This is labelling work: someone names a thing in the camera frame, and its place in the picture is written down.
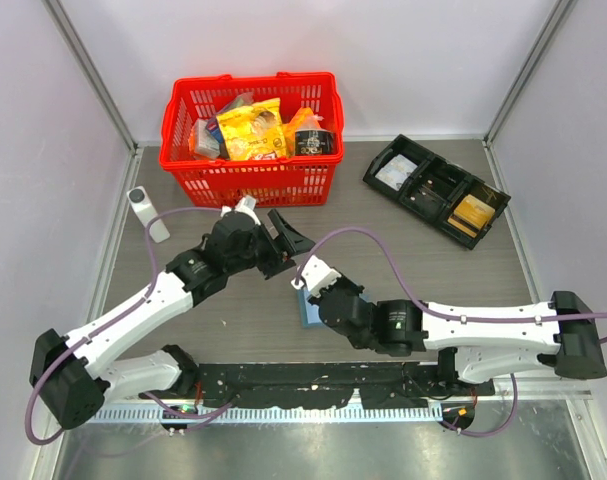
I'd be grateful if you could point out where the grey small box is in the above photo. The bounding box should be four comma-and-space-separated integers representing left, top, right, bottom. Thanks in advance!
188, 119, 220, 159

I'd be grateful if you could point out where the gold cards stack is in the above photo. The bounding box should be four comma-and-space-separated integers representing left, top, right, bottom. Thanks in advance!
447, 195, 495, 238

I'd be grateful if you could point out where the black round tin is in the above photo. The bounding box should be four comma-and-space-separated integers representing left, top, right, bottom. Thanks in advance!
294, 129, 335, 156

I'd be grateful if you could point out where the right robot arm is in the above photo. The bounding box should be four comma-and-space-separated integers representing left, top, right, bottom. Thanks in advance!
304, 278, 607, 395

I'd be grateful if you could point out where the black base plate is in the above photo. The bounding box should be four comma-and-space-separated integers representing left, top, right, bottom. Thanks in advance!
137, 360, 497, 409

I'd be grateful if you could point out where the orange snack bag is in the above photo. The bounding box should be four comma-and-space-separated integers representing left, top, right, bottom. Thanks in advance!
283, 107, 322, 150

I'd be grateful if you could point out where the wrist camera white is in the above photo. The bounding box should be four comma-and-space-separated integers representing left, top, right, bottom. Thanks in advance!
220, 195, 261, 225
291, 255, 342, 297

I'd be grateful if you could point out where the black three-compartment tray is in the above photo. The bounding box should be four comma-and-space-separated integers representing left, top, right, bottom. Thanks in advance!
363, 135, 511, 250

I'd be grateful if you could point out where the yellow chips bag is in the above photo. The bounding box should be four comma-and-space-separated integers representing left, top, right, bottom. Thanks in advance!
217, 98, 288, 161

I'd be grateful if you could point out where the blue card holder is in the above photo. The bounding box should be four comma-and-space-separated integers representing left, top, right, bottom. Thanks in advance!
297, 288, 371, 328

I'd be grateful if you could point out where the red plastic shopping basket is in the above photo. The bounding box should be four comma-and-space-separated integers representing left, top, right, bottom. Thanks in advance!
159, 71, 344, 207

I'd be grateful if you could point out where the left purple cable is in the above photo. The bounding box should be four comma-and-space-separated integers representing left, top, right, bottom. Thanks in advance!
25, 206, 234, 446

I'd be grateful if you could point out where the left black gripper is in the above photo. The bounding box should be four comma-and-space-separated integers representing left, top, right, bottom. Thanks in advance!
227, 209, 316, 279

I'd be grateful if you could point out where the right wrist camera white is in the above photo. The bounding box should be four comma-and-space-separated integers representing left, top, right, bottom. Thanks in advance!
291, 255, 342, 297

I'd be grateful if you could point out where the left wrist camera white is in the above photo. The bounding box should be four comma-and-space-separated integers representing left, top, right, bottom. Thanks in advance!
220, 195, 261, 225

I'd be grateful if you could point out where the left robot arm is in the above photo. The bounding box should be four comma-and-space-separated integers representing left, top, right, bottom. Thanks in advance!
28, 207, 314, 430

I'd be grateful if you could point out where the white bottle grey cap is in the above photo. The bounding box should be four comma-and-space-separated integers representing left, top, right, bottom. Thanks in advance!
127, 186, 170, 243

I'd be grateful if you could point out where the slotted cable duct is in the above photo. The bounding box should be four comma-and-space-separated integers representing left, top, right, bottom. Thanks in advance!
89, 402, 443, 425

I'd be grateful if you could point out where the white cards stack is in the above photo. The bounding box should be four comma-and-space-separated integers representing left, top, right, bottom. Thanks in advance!
375, 155, 417, 191

